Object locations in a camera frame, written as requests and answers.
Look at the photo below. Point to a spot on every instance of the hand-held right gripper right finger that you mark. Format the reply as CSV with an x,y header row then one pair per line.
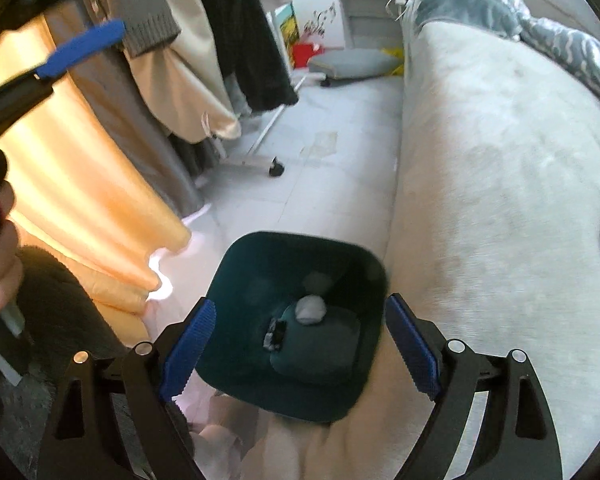
x,y
412,347

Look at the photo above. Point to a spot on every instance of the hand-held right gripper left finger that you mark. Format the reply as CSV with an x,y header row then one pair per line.
x,y
190,350

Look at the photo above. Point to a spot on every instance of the dark teal trash bin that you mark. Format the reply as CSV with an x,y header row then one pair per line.
x,y
240,280

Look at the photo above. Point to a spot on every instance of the black wrapper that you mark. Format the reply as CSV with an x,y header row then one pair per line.
x,y
276,335

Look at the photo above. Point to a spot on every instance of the white tissue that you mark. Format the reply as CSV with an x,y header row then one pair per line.
x,y
310,309

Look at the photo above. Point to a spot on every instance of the person's left hand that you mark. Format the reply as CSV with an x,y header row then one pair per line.
x,y
0,270

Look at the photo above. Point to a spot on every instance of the grey knitted sweater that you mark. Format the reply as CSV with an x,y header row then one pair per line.
x,y
145,20

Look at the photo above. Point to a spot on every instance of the orange curtain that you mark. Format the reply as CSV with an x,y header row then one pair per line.
x,y
70,185

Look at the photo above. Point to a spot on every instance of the cream hanging coat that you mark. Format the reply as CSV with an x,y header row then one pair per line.
x,y
195,70

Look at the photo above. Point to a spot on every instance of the dark fuzzy cloth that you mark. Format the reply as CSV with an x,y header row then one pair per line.
x,y
55,300

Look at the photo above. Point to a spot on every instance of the grey plastic strip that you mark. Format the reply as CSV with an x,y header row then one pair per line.
x,y
7,330

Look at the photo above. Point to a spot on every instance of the black hanging coat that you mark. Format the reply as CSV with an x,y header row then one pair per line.
x,y
245,35

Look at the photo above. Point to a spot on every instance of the white wheeled clothes rack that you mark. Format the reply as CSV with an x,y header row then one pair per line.
x,y
266,129

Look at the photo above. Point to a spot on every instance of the colourful picture board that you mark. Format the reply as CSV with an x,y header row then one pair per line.
x,y
287,25

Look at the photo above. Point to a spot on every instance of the light grey sofa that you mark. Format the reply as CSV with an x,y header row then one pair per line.
x,y
505,160

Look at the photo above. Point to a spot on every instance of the red box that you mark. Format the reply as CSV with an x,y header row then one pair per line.
x,y
302,55

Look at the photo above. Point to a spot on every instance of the grey floor cushion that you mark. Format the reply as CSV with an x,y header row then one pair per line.
x,y
355,63

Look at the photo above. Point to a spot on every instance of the grey white patterned blanket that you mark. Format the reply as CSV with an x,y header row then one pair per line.
x,y
570,45

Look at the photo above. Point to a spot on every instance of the teal grey blanket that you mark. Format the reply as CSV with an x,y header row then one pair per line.
x,y
460,5

